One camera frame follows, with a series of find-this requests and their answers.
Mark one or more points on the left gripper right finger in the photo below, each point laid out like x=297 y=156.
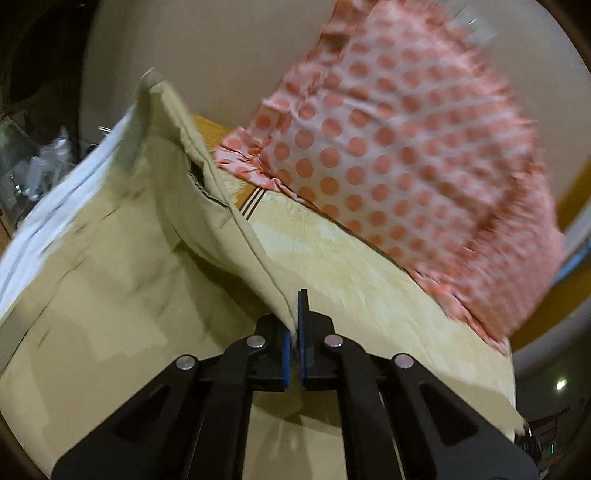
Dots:
x=399 y=421

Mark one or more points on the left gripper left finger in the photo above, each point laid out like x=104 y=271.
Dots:
x=191 y=420

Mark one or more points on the khaki beige pants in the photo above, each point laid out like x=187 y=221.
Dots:
x=139 y=256

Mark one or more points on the yellow patterned bedsheet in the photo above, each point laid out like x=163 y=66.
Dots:
x=376 y=303

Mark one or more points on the polka dot pillow front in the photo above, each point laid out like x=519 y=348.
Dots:
x=396 y=127

